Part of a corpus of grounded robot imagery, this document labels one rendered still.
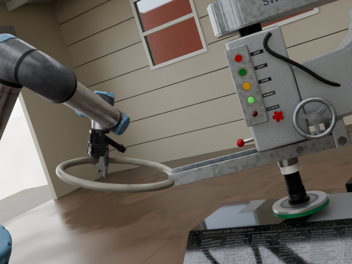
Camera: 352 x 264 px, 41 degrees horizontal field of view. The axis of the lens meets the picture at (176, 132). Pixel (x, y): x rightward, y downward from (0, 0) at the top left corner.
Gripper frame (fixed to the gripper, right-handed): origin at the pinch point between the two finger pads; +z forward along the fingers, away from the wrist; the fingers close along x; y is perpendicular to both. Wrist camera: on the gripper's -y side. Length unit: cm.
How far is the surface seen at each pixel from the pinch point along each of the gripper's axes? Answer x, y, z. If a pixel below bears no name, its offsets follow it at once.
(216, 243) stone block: 40, -39, 20
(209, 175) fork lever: 47, -29, -11
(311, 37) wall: -435, -447, -114
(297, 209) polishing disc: 67, -56, -3
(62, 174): 28.5, 23.3, -7.1
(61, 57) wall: -853, -115, -42
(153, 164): 12.2, -18.9, -6.9
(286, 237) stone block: 64, -55, 9
